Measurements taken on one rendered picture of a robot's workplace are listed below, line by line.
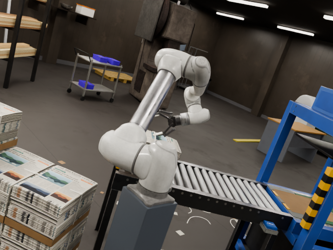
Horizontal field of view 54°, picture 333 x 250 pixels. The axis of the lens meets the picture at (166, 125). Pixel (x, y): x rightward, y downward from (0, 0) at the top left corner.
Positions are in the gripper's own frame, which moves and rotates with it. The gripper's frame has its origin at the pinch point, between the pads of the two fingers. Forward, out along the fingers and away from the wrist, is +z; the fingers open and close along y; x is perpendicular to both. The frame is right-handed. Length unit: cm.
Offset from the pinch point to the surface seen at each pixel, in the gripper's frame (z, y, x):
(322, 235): -107, 100, -27
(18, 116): 77, -30, -29
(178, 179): -10.7, 42.7, -6.5
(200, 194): -23, 49, -22
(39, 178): 64, 0, -59
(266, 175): -94, 83, 45
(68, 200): 48, 8, -73
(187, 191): -15, 45, -22
